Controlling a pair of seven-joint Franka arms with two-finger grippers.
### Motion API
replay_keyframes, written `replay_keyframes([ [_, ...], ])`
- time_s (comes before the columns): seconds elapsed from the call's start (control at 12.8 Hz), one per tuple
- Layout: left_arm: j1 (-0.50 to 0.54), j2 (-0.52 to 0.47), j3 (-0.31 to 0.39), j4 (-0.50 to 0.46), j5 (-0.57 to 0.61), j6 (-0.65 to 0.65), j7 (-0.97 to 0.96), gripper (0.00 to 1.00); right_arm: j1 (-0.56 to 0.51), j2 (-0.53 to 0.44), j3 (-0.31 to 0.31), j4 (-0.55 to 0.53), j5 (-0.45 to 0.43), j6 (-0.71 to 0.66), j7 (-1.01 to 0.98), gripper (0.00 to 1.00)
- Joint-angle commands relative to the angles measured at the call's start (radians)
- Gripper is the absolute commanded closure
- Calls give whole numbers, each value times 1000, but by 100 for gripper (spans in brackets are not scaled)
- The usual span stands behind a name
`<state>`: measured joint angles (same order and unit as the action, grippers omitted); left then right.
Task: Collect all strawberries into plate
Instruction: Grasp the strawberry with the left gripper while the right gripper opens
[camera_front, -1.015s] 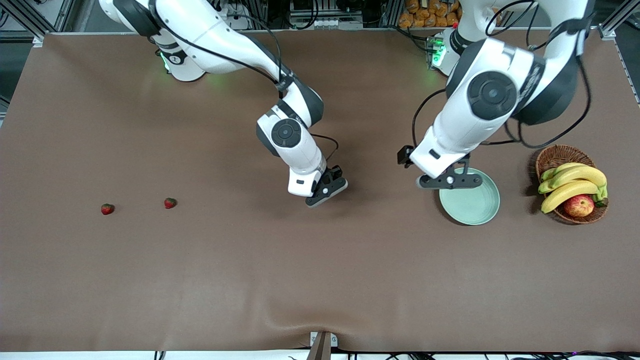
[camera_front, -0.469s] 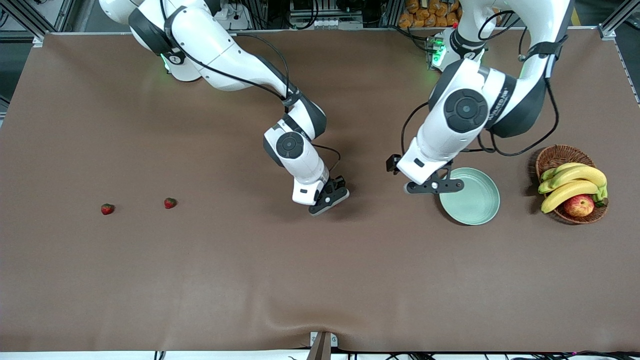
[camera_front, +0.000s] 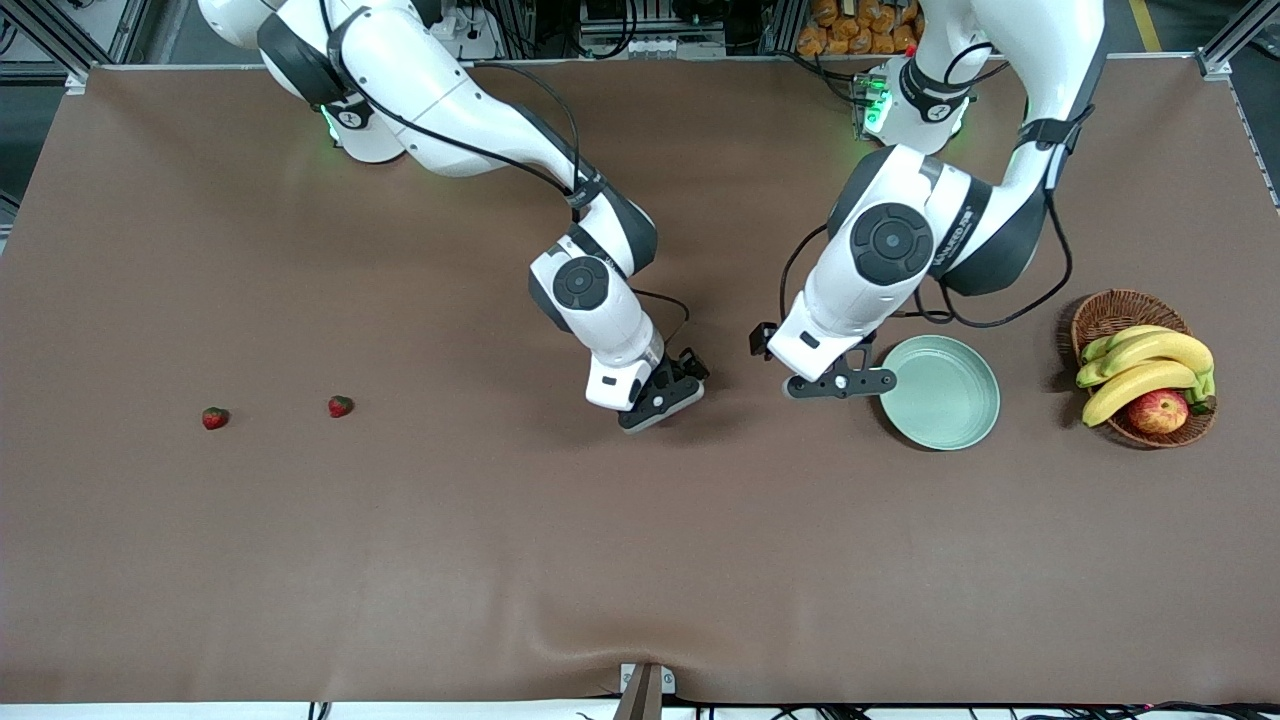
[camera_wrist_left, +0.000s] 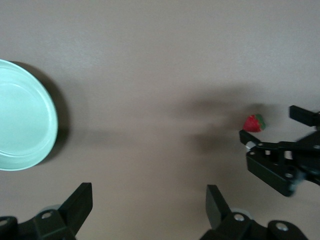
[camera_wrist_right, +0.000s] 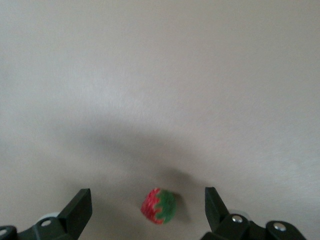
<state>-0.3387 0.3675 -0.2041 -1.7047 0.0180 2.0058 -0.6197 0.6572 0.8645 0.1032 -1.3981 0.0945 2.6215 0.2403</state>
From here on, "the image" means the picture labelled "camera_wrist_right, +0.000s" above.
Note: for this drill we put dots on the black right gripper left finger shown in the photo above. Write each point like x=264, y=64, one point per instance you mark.
x=75, y=220

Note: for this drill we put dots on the red strawberry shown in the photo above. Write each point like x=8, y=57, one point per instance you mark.
x=155, y=207

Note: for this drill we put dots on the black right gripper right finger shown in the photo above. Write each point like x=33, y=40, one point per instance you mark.
x=217, y=220

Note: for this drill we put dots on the brown table cover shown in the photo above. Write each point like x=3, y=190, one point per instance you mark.
x=160, y=75

